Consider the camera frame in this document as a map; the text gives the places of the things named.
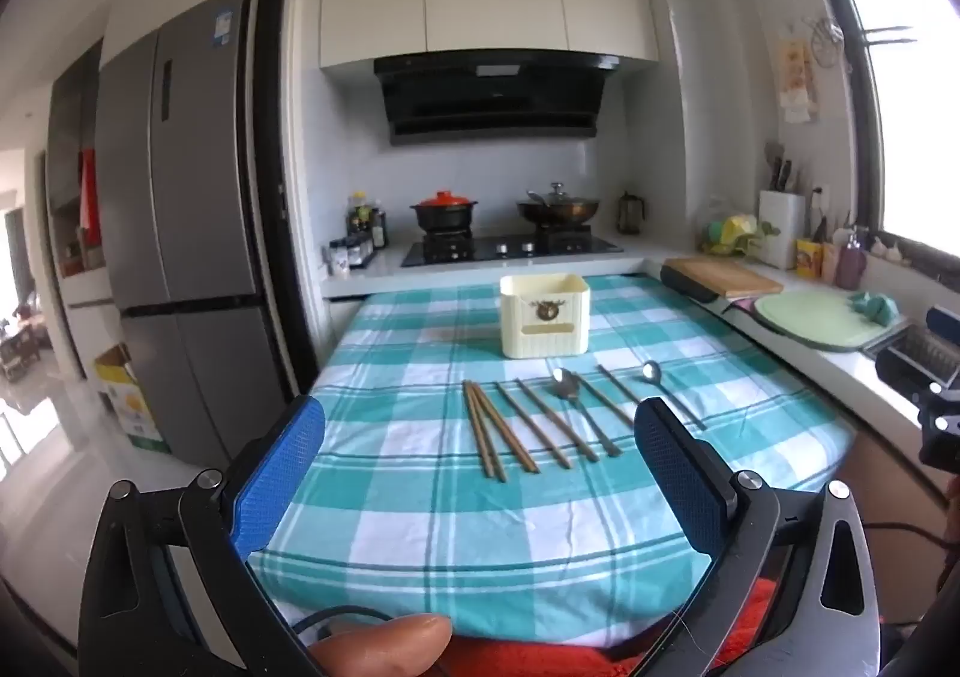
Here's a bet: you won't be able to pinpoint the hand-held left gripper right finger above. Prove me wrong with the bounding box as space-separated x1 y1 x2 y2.
634 398 882 677

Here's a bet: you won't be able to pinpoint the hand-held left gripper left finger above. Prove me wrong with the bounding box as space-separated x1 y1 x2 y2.
79 393 327 677

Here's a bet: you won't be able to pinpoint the metal spoon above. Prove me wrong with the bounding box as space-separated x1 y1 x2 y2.
641 360 708 430
553 368 622 458

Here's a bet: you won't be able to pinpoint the cream plastic utensil holder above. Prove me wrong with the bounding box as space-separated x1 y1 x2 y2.
499 274 591 358

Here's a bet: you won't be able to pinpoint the person's left hand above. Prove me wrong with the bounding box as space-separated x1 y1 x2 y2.
307 613 455 677

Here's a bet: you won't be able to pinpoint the teal sponge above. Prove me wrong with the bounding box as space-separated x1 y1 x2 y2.
849 292 899 325

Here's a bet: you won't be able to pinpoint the purple soap dispenser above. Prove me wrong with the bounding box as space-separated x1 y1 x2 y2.
835 227 869 291

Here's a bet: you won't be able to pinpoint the green cutting board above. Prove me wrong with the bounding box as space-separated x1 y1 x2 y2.
754 292 908 353

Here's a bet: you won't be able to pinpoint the teal checked tablecloth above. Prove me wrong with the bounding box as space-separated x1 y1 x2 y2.
251 274 856 655

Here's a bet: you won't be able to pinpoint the yellow packet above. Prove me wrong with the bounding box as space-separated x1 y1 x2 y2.
795 238 826 280

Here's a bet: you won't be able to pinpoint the yellow cardboard box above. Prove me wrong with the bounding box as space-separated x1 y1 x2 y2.
94 343 172 454

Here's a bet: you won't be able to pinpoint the white knife block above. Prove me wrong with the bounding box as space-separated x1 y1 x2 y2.
757 144 807 271

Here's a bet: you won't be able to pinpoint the wooden cutting board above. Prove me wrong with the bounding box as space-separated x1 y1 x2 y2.
664 257 785 299

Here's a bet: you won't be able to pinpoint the red clothing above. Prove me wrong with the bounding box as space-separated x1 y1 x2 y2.
450 572 777 677

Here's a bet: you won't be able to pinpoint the green yellow plastic item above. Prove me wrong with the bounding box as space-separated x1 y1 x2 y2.
701 212 781 258

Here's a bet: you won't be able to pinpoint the window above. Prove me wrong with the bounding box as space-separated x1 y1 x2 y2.
814 0 960 258

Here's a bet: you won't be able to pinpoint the dark sauce bottles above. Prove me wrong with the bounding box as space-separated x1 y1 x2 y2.
346 191 389 250

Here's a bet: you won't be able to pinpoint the black gas stove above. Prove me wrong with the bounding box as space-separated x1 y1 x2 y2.
400 232 625 268

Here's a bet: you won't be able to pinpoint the grey refrigerator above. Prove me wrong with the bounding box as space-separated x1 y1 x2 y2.
94 0 297 468

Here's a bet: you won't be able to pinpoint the dark wok with glass lid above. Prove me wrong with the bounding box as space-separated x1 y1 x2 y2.
515 182 601 229

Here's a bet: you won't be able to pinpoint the black pot with red lid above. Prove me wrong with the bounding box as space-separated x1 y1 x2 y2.
409 191 479 233

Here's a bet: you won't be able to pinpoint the red hanging item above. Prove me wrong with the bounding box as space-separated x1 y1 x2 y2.
79 148 102 250

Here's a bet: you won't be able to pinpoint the black range hood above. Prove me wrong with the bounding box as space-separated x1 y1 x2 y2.
373 52 622 148

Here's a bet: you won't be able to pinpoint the black cable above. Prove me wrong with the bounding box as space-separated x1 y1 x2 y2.
862 518 960 552
291 604 395 648

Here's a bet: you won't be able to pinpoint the wall calendar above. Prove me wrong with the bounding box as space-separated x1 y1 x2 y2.
776 35 818 123

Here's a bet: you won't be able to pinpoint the black door frame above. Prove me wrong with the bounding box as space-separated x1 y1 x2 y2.
255 0 320 408

